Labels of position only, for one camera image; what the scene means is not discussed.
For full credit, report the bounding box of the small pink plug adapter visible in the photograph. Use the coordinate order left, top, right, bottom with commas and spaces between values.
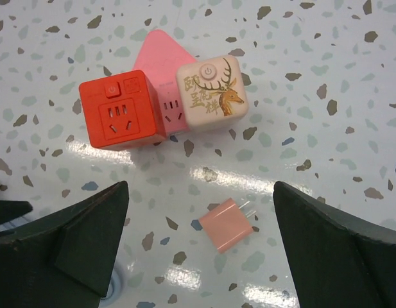
198, 198, 257, 253

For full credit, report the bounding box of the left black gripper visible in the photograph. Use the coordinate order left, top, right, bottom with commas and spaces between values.
0, 200, 33, 225

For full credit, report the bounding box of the pink triangular power socket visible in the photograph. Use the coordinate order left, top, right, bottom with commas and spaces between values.
133, 30, 196, 137

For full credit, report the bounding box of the beige cube socket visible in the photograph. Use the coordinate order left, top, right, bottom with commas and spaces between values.
176, 55, 249, 132

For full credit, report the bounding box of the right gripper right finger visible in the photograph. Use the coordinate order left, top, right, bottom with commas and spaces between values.
273, 182, 396, 307

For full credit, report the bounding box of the light blue coiled cable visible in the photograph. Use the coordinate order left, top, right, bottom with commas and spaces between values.
99, 269, 125, 308

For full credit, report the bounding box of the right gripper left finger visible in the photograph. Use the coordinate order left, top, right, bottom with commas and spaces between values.
0, 181, 129, 307

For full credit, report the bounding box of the red cube socket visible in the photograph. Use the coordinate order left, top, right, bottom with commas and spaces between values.
79, 70, 167, 151

